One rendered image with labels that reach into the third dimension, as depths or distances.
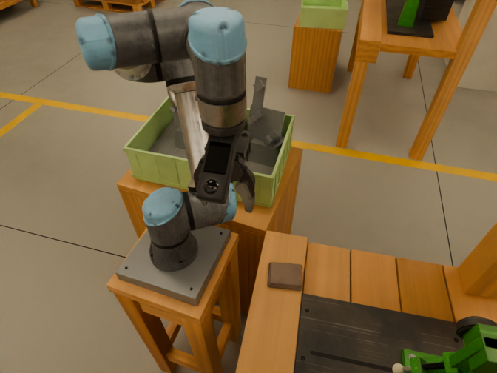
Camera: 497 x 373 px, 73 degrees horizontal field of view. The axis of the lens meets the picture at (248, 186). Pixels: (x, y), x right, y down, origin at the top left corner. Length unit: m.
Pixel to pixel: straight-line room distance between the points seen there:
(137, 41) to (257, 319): 0.73
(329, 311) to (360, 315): 0.08
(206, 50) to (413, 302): 0.90
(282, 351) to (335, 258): 0.34
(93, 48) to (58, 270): 1.95
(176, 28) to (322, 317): 0.78
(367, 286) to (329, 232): 1.23
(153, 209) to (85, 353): 1.25
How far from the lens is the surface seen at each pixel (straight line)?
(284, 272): 1.01
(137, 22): 0.55
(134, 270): 1.11
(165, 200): 0.95
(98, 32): 0.55
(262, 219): 1.30
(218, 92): 0.48
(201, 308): 1.05
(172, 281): 1.05
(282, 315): 0.98
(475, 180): 3.09
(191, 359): 1.65
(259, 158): 1.42
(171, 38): 0.55
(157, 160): 1.37
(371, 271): 1.13
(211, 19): 0.47
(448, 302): 1.17
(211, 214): 0.95
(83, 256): 2.38
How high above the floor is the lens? 1.80
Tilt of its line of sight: 46 degrees down
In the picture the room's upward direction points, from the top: straight up
